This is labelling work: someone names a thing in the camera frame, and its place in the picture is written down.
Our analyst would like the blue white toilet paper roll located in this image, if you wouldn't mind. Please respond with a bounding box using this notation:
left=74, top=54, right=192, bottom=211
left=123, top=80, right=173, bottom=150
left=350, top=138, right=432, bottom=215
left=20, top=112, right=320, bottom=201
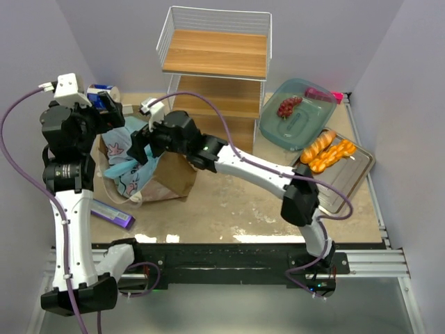
left=86, top=83, right=121, bottom=109

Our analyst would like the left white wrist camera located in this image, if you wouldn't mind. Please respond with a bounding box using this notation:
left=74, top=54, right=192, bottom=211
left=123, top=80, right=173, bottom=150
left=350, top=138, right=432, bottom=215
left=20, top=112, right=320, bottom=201
left=38, top=73, right=92, bottom=108

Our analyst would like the brown paper grocery bag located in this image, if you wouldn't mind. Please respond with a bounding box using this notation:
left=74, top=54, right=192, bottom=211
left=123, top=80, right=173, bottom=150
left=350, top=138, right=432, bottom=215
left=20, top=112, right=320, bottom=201
left=93, top=114, right=197, bottom=207

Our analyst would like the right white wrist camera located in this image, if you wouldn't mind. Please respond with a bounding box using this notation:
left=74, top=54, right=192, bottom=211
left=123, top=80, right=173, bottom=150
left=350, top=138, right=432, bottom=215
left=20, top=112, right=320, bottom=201
left=139, top=98, right=165, bottom=132

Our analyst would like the light blue plastic bag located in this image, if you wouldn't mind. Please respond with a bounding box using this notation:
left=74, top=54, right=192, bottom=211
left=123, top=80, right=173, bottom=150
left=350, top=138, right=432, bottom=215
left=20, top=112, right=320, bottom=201
left=101, top=116, right=160, bottom=198

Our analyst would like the pink small object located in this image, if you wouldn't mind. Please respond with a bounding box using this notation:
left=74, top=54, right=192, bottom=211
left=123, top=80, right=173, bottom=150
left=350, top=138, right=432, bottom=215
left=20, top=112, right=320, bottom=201
left=331, top=91, right=343, bottom=104

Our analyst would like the pink purple toy vegetable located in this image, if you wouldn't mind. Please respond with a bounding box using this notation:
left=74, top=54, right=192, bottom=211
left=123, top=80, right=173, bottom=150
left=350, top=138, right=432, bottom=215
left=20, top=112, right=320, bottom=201
left=305, top=87, right=335, bottom=102

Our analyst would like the red grape bunch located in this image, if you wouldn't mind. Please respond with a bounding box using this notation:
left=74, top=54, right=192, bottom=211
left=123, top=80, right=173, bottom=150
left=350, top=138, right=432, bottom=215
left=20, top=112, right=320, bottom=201
left=277, top=97, right=302, bottom=119

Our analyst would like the white wire wooden shelf rack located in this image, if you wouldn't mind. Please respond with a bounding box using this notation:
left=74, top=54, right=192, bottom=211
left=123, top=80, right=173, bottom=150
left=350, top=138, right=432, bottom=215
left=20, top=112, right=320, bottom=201
left=156, top=6, right=273, bottom=152

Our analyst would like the metal tray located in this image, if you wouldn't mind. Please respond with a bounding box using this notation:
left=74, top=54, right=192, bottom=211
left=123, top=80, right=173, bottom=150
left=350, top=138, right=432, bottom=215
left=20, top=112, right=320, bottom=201
left=313, top=143, right=375, bottom=216

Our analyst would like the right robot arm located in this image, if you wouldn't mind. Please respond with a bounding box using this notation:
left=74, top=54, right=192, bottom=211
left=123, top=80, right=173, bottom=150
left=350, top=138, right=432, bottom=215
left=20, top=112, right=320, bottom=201
left=127, top=111, right=334, bottom=268

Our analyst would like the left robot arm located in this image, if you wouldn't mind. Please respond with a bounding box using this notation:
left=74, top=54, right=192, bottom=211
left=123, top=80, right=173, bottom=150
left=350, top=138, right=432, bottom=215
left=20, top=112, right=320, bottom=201
left=40, top=91, right=134, bottom=317

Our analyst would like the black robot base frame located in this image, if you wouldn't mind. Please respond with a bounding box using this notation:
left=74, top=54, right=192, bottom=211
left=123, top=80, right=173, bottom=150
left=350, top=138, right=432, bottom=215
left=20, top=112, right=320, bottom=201
left=60, top=237, right=350, bottom=291

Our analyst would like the teal plastic food container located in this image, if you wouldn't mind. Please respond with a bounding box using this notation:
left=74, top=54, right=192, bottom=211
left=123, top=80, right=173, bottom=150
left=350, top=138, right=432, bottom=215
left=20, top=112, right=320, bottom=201
left=259, top=79, right=337, bottom=151

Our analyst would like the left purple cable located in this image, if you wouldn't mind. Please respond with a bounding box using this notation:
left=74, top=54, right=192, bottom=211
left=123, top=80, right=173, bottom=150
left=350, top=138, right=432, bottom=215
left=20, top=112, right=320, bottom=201
left=0, top=86, right=104, bottom=334

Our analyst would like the purple chocolate bar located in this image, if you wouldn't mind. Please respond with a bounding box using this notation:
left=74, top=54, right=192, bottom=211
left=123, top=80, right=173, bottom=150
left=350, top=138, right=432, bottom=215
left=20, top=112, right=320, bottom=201
left=91, top=200, right=136, bottom=230

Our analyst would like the orange croissant bread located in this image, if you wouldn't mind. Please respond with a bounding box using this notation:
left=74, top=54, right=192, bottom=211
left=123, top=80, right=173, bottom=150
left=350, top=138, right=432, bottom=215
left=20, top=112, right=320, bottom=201
left=309, top=139, right=357, bottom=173

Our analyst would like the long bread loaf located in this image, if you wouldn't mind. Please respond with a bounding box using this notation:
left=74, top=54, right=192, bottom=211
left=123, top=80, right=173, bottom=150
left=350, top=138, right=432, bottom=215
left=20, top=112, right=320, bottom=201
left=300, top=130, right=337, bottom=164

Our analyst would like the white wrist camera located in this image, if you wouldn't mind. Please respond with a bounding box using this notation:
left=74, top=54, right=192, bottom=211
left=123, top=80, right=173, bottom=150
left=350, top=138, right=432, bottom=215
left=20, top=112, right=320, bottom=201
left=139, top=98, right=165, bottom=132
left=38, top=73, right=92, bottom=108

